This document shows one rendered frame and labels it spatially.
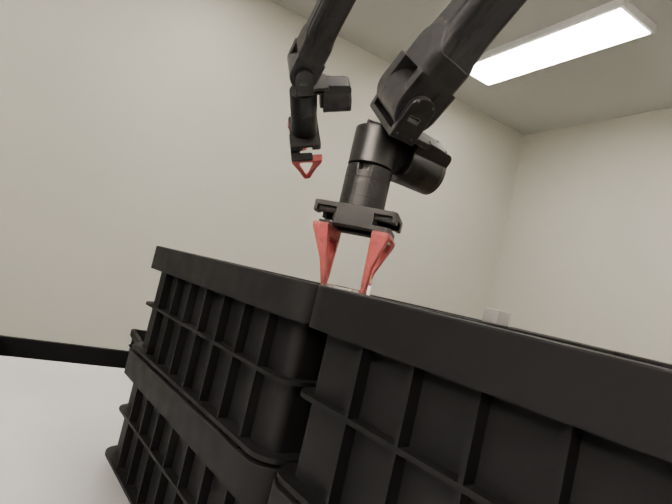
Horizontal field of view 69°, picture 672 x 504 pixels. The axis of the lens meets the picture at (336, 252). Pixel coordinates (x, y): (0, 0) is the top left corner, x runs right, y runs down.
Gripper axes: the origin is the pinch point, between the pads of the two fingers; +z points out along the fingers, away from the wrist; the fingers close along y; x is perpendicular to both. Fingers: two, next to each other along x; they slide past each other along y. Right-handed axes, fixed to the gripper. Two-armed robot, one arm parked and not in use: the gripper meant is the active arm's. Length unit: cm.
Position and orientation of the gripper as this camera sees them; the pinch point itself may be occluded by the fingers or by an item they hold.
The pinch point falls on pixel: (344, 283)
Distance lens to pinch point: 59.3
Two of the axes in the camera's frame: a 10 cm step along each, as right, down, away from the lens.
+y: -9.5, -1.9, 2.6
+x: -2.3, -1.6, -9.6
